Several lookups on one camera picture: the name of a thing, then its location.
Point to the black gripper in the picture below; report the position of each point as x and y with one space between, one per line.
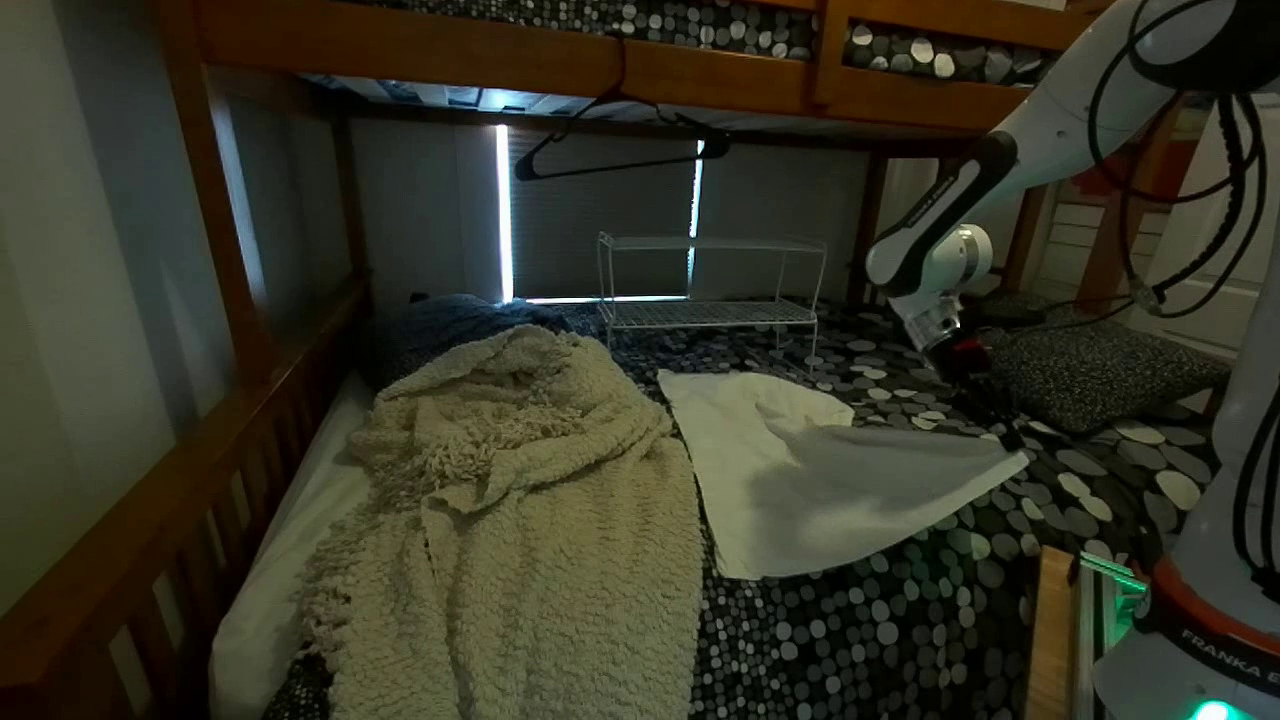
965 354

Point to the white pillowcase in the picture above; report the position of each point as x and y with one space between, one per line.
801 486

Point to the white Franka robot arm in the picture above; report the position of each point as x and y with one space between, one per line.
1240 504

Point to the white bed sheet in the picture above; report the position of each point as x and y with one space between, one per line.
287 535

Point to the grey spotted pillow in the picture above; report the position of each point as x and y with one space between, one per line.
1095 373

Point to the white door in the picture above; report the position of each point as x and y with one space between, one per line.
1201 265

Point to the black grey spotted duvet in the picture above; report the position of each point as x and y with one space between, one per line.
933 615

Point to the wooden board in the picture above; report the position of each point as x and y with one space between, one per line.
1052 632

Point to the dark window blind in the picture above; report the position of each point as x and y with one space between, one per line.
601 223

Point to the black clothes hanger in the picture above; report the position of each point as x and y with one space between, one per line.
621 140

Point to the spotted bunk bedding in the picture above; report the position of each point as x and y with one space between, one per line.
626 18

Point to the cream knitted blanket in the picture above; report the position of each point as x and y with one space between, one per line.
520 535

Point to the dark blue pillow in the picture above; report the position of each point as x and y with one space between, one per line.
446 327

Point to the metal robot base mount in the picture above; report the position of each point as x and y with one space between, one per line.
1144 655

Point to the wooden bunk bed frame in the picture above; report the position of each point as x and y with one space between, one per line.
134 504

